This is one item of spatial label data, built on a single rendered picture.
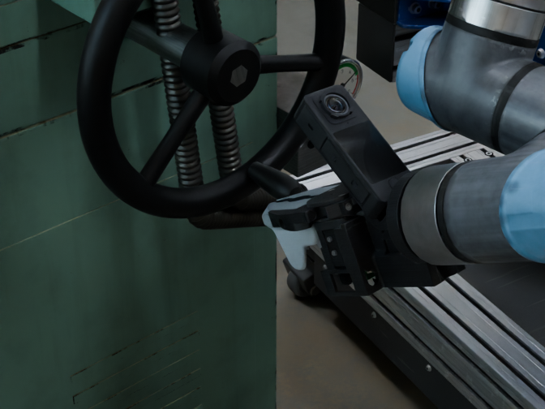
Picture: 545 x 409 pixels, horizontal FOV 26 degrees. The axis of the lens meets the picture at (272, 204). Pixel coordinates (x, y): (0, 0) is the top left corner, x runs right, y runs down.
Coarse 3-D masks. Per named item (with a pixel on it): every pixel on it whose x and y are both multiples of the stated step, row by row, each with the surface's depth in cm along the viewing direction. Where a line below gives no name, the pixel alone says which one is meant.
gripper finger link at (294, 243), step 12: (276, 204) 103; (288, 204) 100; (300, 204) 98; (264, 216) 102; (276, 228) 102; (312, 228) 98; (288, 240) 102; (300, 240) 100; (312, 240) 99; (288, 252) 102; (300, 252) 101; (300, 264) 101
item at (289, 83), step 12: (288, 72) 144; (288, 84) 141; (300, 84) 141; (288, 96) 139; (288, 108) 136; (312, 144) 137; (300, 156) 137; (312, 156) 139; (288, 168) 139; (300, 168) 138; (312, 168) 140
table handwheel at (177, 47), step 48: (336, 0) 107; (96, 48) 92; (192, 48) 101; (240, 48) 100; (336, 48) 110; (96, 96) 93; (192, 96) 102; (240, 96) 102; (96, 144) 96; (288, 144) 111; (144, 192) 101; (192, 192) 106; (240, 192) 109
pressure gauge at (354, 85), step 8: (344, 56) 132; (344, 64) 131; (352, 64) 132; (344, 72) 132; (352, 72) 133; (360, 72) 133; (336, 80) 131; (344, 80) 132; (352, 80) 133; (360, 80) 134; (352, 88) 134; (352, 96) 134
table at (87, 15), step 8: (0, 0) 106; (8, 0) 106; (16, 0) 107; (56, 0) 106; (64, 0) 105; (72, 0) 104; (80, 0) 103; (88, 0) 102; (96, 0) 101; (144, 0) 104; (72, 8) 104; (80, 8) 103; (88, 8) 102; (96, 8) 101; (144, 8) 105; (80, 16) 104; (88, 16) 103
